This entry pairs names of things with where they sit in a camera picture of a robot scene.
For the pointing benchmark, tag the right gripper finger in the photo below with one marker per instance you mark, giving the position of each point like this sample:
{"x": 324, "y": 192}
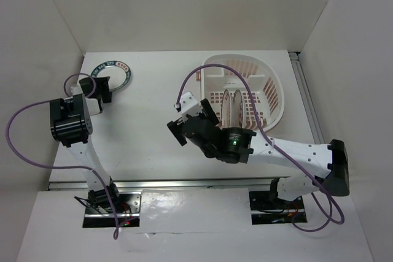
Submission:
{"x": 176, "y": 129}
{"x": 208, "y": 112}

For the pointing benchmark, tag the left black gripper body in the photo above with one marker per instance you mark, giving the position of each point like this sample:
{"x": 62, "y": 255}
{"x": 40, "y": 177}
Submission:
{"x": 102, "y": 84}

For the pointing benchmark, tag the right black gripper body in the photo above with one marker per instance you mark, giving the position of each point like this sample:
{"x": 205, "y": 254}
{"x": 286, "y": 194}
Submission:
{"x": 207, "y": 152}

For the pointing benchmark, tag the orange sunburst plate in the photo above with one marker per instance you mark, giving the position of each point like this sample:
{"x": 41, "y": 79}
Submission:
{"x": 226, "y": 109}

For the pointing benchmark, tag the green rimmed white plate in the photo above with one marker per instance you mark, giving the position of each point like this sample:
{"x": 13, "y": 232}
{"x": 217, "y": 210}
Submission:
{"x": 118, "y": 72}

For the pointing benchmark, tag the red green character plate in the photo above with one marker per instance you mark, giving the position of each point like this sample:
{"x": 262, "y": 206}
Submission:
{"x": 238, "y": 110}

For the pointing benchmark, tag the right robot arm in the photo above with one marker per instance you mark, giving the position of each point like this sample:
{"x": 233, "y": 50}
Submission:
{"x": 323, "y": 167}

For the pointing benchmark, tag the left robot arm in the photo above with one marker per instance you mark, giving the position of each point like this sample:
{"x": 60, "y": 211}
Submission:
{"x": 70, "y": 125}

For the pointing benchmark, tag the white pink dish rack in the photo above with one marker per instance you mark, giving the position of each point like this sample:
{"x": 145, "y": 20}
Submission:
{"x": 262, "y": 91}

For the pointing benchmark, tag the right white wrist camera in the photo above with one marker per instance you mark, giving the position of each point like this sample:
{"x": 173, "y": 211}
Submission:
{"x": 188, "y": 106}

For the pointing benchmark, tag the aluminium rail front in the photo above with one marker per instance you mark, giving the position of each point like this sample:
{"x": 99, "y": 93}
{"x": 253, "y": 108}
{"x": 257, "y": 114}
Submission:
{"x": 194, "y": 183}

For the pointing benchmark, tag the aluminium rail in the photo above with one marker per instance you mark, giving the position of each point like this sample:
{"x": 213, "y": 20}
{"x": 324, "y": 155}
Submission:
{"x": 194, "y": 183}
{"x": 306, "y": 97}

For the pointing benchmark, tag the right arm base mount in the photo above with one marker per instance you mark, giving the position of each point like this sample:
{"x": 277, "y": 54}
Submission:
{"x": 267, "y": 212}

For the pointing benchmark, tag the aluminium rail right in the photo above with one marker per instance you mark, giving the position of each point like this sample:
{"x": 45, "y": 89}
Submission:
{"x": 306, "y": 97}

